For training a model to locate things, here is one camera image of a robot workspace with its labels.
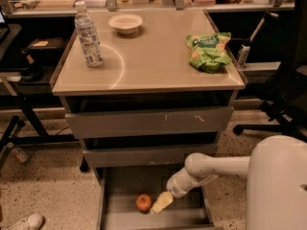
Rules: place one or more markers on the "green chip bag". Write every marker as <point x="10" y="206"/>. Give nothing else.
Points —
<point x="207" y="51"/>

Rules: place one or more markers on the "white paper bowl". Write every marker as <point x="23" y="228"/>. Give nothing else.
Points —
<point x="125" y="24"/>

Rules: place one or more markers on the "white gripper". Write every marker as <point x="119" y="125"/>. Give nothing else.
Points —
<point x="177" y="186"/>

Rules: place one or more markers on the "white sneaker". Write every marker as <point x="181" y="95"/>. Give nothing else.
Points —
<point x="32" y="222"/>

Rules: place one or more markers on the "white handled tool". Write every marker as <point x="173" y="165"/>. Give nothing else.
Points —
<point x="245" y="47"/>

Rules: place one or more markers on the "black desk frame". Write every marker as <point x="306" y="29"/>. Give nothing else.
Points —
<point x="22" y="103"/>

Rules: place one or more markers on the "clear plastic water bottle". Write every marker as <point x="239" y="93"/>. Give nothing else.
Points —
<point x="88" y="35"/>

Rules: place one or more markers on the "black office chair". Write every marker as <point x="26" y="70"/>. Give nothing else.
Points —
<point x="284" y="94"/>

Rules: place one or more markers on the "plastic bottle on floor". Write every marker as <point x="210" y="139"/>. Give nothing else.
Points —
<point x="18" y="153"/>

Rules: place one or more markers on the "black box with label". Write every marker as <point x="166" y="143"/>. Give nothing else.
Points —
<point x="46" y="48"/>

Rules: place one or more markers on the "grey top drawer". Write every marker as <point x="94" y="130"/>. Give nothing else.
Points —
<point x="149" y="122"/>

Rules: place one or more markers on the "grey bottom drawer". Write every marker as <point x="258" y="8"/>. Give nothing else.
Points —
<point x="120" y="188"/>

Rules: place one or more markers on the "orange fruit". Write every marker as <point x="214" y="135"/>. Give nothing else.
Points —
<point x="143" y="202"/>

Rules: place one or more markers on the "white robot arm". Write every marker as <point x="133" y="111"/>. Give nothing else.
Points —
<point x="276" y="176"/>

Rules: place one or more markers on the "grey drawer cabinet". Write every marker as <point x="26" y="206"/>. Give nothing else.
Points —
<point x="147" y="70"/>

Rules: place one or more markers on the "grey middle drawer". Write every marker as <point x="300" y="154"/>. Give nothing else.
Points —
<point x="102" y="158"/>

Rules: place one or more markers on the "grey drawer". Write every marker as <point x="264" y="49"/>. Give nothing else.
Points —
<point x="120" y="188"/>
<point x="102" y="158"/>
<point x="149" y="122"/>

